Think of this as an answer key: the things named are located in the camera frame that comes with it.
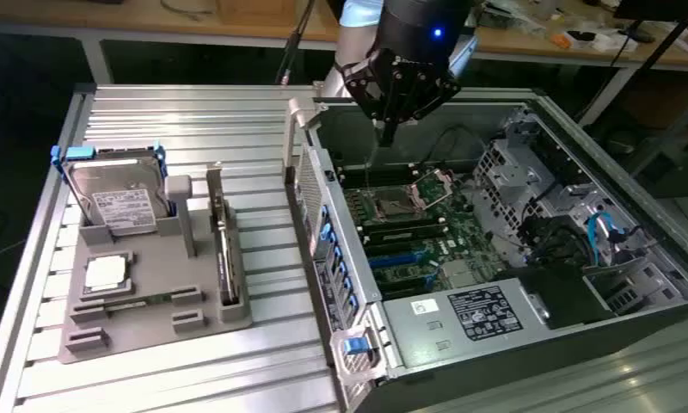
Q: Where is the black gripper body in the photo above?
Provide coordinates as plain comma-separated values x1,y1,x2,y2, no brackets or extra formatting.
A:
377,0,475,87

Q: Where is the black graphics card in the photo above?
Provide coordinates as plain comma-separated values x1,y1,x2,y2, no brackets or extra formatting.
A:
206,162,247,309

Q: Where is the white box with black insert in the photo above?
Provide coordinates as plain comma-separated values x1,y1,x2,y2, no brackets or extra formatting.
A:
566,28,630,53

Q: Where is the blue expansion slot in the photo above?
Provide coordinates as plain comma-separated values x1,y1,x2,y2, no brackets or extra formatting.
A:
369,252,423,270

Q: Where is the metal socket cover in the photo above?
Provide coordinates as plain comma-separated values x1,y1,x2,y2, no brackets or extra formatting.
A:
407,168,455,203

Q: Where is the metal disk bay cage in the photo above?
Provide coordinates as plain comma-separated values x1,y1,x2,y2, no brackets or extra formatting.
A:
471,105,603,242

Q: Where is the CPU socket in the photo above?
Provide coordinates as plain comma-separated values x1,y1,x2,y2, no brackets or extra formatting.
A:
374,188,433,223

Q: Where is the green motherboard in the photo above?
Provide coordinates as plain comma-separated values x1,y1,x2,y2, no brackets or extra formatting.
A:
341,165,515,302

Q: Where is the black slanted pole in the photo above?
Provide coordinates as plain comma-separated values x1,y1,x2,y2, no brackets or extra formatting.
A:
573,16,688,126

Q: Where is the wooden desk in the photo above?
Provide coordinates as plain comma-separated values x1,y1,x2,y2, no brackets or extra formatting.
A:
0,0,688,85

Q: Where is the black monitor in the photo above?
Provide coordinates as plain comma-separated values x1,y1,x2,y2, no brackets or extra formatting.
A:
611,0,688,23

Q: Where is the silver chipset heatsink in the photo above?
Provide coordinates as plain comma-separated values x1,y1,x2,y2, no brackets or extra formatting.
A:
439,259,479,288

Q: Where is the hard disk with blue carrier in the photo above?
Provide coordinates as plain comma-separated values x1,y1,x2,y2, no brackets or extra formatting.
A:
50,140,172,237

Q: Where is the grey power supply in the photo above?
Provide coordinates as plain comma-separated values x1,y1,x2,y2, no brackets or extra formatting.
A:
381,276,554,376

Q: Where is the silver CPU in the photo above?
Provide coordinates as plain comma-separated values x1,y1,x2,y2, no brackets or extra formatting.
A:
84,256,135,293

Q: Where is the open PC case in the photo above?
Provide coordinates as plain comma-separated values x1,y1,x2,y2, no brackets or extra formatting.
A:
283,88,688,413

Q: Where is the grey parts rack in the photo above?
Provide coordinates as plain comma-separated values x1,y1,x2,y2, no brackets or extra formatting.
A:
55,161,255,366

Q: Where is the black cable with metal plug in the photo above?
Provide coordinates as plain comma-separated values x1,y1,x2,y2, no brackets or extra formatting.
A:
275,0,318,87

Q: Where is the grey cable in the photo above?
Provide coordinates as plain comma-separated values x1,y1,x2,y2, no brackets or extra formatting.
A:
160,0,215,22

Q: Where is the blue wire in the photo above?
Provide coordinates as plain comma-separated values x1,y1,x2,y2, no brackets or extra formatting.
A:
586,211,630,270

